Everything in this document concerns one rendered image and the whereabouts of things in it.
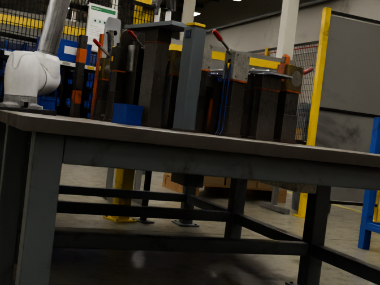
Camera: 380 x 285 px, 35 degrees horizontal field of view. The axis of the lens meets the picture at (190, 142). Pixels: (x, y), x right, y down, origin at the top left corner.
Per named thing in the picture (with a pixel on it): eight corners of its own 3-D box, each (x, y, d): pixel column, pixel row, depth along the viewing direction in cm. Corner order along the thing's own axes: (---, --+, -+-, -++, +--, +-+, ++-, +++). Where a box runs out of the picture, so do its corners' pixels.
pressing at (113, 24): (115, 73, 372) (121, 19, 371) (99, 70, 365) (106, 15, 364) (115, 73, 373) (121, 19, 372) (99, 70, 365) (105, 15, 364)
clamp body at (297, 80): (299, 145, 282) (309, 69, 281) (280, 143, 273) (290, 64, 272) (285, 143, 289) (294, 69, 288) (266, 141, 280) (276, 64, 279)
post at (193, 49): (195, 132, 253) (207, 29, 252) (182, 131, 249) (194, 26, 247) (184, 131, 259) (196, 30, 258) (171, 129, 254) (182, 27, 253)
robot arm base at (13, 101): (5, 107, 270) (6, 94, 270) (-4, 106, 290) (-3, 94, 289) (45, 109, 279) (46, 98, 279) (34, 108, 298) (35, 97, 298)
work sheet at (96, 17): (113, 55, 403) (118, 9, 402) (83, 49, 388) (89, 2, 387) (111, 55, 404) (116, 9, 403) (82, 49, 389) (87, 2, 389)
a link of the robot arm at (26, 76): (-4, 94, 280) (-1, 47, 279) (15, 95, 297) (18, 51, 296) (28, 96, 276) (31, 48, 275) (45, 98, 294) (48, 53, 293)
